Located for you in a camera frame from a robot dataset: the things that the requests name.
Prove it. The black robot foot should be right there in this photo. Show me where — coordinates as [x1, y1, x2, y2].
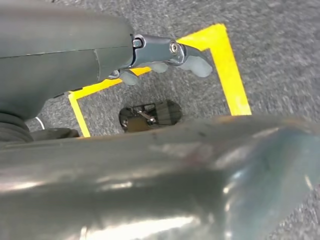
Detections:
[118, 99, 183, 134]

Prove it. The yellow floor tape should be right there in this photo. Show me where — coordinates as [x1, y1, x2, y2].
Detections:
[68, 23, 252, 138]

